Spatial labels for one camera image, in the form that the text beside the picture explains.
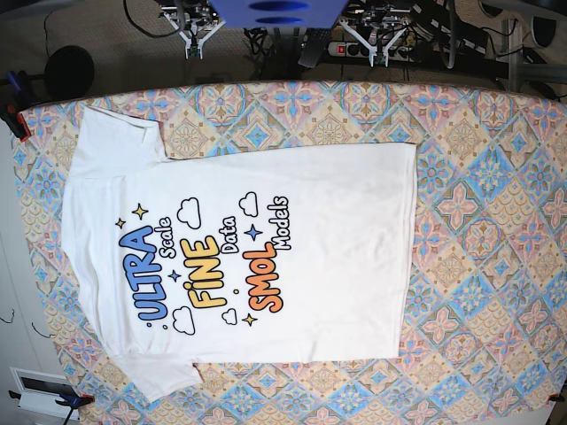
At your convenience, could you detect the patterned tablecloth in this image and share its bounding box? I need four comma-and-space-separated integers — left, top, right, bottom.
11, 81, 566, 424

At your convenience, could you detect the blue plastic box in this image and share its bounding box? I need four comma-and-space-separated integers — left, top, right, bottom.
210, 0, 347, 29

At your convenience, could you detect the black power strip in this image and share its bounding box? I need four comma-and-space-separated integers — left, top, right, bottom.
326, 40, 413, 61

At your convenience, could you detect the clamp at table bottom-left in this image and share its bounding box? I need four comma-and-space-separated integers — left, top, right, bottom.
8, 390, 94, 424

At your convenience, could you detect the white wall outlet panel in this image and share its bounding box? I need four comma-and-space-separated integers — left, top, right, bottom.
10, 367, 74, 419

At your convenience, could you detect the clamp at table bottom-right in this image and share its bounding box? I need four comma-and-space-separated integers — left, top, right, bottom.
548, 394, 566, 403

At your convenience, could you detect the white printed T-shirt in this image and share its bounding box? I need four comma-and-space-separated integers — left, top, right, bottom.
61, 107, 417, 400

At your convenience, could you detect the clamp at table top-left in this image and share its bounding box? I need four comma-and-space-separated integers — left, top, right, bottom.
1, 71, 30, 142

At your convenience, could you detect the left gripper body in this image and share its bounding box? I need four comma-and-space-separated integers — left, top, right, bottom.
341, 8, 411, 35

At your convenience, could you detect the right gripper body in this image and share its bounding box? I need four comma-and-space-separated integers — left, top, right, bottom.
159, 0, 221, 27

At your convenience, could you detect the black round stool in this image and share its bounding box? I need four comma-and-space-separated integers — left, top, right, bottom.
43, 45, 95, 90

